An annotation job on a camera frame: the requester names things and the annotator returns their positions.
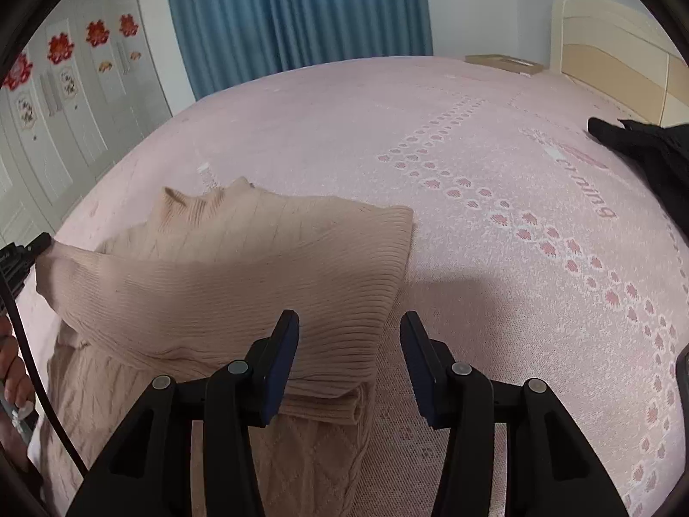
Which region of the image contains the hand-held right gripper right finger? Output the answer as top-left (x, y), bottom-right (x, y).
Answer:
top-left (400, 311), bottom-right (630, 517)

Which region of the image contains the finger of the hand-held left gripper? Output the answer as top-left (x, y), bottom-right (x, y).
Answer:
top-left (0, 231), bottom-right (53, 313)

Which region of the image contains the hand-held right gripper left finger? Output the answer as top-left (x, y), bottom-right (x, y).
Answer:
top-left (65, 309), bottom-right (301, 517)

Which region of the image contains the beige knit sweater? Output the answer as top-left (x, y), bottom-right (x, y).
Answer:
top-left (35, 175), bottom-right (415, 517)

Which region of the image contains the person's left hand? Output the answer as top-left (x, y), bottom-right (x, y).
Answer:
top-left (0, 315), bottom-right (44, 475)

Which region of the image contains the pink patterned bed sheet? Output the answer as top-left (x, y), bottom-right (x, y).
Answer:
top-left (27, 54), bottom-right (689, 517)

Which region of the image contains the white wardrobe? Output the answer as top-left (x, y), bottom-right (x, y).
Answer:
top-left (0, 0), bottom-right (174, 251)

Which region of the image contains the black garment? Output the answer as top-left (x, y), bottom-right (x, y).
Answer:
top-left (587, 117), bottom-right (689, 238)

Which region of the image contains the cardboard box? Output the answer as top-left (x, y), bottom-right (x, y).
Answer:
top-left (466, 54), bottom-right (546, 76)

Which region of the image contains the blue curtain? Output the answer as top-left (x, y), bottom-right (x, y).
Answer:
top-left (161, 0), bottom-right (434, 102)

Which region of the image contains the cream wooden headboard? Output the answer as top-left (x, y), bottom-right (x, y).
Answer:
top-left (549, 0), bottom-right (689, 130)

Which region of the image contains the black cable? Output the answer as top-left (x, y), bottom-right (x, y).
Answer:
top-left (3, 274), bottom-right (87, 477)

